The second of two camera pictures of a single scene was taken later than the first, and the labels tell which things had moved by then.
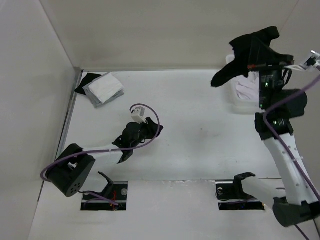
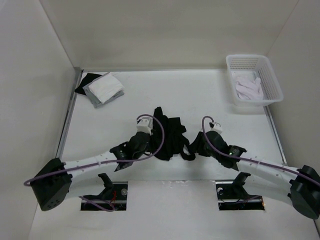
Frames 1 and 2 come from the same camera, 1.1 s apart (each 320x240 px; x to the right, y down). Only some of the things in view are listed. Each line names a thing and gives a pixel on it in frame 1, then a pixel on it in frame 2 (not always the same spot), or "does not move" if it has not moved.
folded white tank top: [106, 87] does not move
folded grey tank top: [94, 100] does not move
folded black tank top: [90, 77] does not move
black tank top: [252, 50] → [175, 142]
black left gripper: [149, 126] → [149, 139]
